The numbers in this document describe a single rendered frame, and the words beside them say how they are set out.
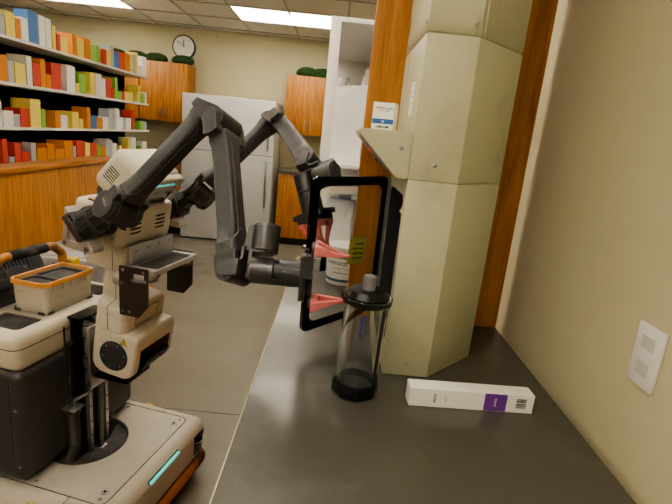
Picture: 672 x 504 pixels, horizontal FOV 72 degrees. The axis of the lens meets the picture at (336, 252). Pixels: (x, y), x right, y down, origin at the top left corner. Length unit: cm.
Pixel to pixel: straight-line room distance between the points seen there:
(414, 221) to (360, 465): 51
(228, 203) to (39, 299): 93
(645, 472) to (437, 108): 78
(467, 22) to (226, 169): 60
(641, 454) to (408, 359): 48
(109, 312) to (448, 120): 118
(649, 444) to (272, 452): 66
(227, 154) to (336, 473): 72
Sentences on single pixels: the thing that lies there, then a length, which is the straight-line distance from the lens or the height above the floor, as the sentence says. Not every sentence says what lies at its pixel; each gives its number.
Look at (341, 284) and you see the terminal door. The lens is 128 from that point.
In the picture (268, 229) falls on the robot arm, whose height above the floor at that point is 129.
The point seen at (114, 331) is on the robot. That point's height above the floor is 81.
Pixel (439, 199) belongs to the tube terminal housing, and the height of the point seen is 137.
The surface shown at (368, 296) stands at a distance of 96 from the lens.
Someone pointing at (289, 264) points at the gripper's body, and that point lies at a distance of 96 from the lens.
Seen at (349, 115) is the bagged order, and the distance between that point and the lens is 243.
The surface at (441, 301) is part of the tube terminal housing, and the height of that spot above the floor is 114.
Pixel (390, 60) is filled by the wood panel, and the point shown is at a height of 170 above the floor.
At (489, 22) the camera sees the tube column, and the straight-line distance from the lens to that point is 112.
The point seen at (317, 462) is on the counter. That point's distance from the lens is 89.
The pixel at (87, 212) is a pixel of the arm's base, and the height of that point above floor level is 122.
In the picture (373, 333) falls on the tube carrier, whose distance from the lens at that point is 99.
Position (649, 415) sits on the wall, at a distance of 103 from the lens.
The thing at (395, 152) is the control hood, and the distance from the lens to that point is 104.
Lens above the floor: 149
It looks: 14 degrees down
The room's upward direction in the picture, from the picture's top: 6 degrees clockwise
